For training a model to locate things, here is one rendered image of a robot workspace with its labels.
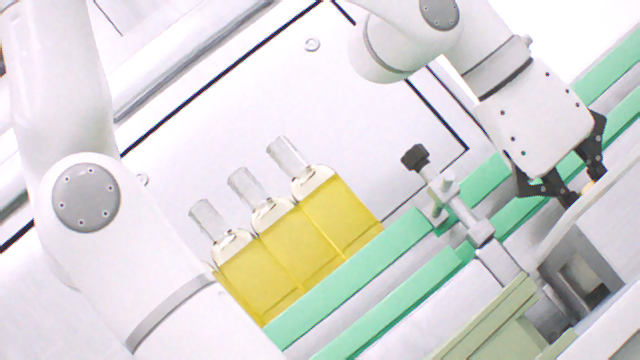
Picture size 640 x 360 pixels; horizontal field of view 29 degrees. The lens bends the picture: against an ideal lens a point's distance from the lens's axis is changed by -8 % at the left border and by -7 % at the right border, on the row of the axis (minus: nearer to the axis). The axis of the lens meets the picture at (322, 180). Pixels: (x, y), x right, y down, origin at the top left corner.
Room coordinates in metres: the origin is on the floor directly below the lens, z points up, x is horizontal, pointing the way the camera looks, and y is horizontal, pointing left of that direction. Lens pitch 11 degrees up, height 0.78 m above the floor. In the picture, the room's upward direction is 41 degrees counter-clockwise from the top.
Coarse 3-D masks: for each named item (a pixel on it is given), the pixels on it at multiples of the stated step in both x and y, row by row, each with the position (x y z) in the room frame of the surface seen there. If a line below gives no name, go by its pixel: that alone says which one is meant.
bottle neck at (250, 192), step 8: (240, 168) 1.45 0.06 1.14; (232, 176) 1.45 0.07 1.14; (240, 176) 1.45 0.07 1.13; (248, 176) 1.45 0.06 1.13; (232, 184) 1.45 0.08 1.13; (240, 184) 1.45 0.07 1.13; (248, 184) 1.45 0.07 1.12; (256, 184) 1.45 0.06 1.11; (240, 192) 1.45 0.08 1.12; (248, 192) 1.45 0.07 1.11; (256, 192) 1.45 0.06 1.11; (264, 192) 1.46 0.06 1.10; (240, 200) 1.46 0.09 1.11; (248, 200) 1.45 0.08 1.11; (256, 200) 1.45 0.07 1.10
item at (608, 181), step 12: (624, 156) 1.18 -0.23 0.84; (636, 156) 1.18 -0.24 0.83; (612, 168) 1.17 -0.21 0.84; (624, 168) 1.17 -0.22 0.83; (600, 180) 1.17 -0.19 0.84; (612, 180) 1.17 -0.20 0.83; (588, 192) 1.17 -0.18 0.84; (600, 192) 1.18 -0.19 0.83; (576, 204) 1.17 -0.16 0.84; (588, 204) 1.17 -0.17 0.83; (564, 216) 1.18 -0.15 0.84; (576, 216) 1.18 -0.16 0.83; (564, 228) 1.23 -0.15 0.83; (552, 240) 1.25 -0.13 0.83; (540, 252) 1.31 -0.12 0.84
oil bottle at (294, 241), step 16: (256, 208) 1.45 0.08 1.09; (272, 208) 1.44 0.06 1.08; (288, 208) 1.44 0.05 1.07; (256, 224) 1.44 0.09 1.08; (272, 224) 1.44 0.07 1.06; (288, 224) 1.44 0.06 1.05; (304, 224) 1.44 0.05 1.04; (272, 240) 1.43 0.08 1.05; (288, 240) 1.44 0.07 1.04; (304, 240) 1.44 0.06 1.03; (320, 240) 1.44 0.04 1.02; (288, 256) 1.43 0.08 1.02; (304, 256) 1.44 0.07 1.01; (320, 256) 1.44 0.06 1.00; (336, 256) 1.44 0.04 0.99; (288, 272) 1.44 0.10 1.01; (304, 272) 1.43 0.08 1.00; (320, 272) 1.44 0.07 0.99; (304, 288) 1.44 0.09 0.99
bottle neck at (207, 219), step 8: (200, 200) 1.45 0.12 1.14; (192, 208) 1.44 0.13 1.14; (200, 208) 1.44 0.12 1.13; (208, 208) 1.44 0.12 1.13; (192, 216) 1.45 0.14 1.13; (200, 216) 1.44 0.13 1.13; (208, 216) 1.44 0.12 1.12; (216, 216) 1.45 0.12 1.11; (200, 224) 1.44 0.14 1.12; (208, 224) 1.44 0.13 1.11; (216, 224) 1.44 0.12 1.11; (224, 224) 1.45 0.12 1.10; (208, 232) 1.44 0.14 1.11; (216, 232) 1.44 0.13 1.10; (224, 232) 1.44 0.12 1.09
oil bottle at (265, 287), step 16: (224, 240) 1.43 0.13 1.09; (240, 240) 1.43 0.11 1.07; (256, 240) 1.43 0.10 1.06; (224, 256) 1.43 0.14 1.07; (240, 256) 1.43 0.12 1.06; (256, 256) 1.43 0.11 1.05; (272, 256) 1.44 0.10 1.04; (224, 272) 1.43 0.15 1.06; (240, 272) 1.43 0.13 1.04; (256, 272) 1.43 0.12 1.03; (272, 272) 1.43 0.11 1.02; (240, 288) 1.42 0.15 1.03; (256, 288) 1.43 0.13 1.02; (272, 288) 1.43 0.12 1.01; (288, 288) 1.43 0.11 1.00; (256, 304) 1.42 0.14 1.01; (272, 304) 1.43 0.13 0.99; (288, 304) 1.43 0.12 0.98; (272, 320) 1.42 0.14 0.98
